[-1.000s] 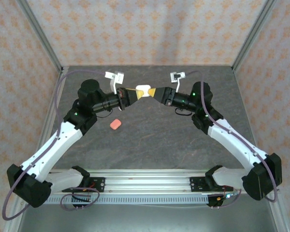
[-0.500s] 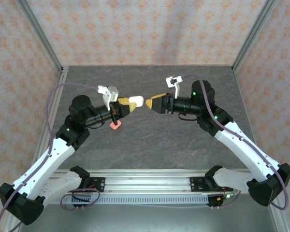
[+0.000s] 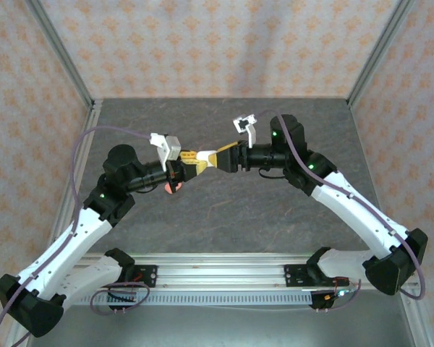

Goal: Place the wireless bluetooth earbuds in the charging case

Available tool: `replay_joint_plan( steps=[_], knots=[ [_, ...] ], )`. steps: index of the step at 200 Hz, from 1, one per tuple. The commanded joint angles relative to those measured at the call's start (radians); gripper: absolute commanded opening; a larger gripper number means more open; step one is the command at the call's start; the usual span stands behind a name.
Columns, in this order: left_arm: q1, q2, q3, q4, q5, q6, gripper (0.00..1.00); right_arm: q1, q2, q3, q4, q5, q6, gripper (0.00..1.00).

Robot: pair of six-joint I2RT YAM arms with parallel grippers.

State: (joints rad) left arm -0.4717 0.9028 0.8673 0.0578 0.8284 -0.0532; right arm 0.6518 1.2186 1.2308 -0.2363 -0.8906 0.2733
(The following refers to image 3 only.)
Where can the pink earbud charging case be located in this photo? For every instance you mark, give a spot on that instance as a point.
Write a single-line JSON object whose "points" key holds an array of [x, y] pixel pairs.
{"points": [[171, 188]]}

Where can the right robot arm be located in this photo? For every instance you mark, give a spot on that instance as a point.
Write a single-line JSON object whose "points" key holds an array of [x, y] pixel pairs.
{"points": [[354, 213]]}

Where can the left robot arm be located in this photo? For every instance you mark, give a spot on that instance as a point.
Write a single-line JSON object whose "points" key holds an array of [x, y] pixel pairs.
{"points": [[68, 249]]}

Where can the grey metal panel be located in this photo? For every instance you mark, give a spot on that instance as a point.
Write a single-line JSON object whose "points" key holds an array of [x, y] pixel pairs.
{"points": [[217, 329]]}

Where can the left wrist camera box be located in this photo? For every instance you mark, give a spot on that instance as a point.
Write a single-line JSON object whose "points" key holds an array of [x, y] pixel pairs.
{"points": [[168, 146]]}

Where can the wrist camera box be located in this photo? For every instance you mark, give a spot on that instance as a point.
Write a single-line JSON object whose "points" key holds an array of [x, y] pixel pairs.
{"points": [[168, 146], [246, 121]]}

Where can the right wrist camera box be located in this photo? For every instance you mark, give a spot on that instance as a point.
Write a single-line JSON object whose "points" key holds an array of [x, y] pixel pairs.
{"points": [[246, 121]]}

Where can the aluminium side rail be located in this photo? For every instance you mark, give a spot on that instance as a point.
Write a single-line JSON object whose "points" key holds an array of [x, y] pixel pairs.
{"points": [[86, 144]]}

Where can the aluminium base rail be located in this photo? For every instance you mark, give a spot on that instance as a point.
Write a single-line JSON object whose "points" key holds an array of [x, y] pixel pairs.
{"points": [[220, 269]]}

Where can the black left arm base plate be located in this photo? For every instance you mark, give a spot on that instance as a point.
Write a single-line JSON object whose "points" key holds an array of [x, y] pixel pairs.
{"points": [[148, 276]]}

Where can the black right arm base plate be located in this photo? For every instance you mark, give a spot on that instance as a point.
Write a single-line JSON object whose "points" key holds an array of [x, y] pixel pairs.
{"points": [[296, 276]]}

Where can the aluminium corner post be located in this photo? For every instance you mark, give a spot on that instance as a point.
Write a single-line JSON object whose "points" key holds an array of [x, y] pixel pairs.
{"points": [[378, 54], [63, 54]]}

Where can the aluminium frame bar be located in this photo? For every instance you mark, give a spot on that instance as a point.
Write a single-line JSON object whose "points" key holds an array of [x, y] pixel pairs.
{"points": [[21, 342], [417, 325]]}

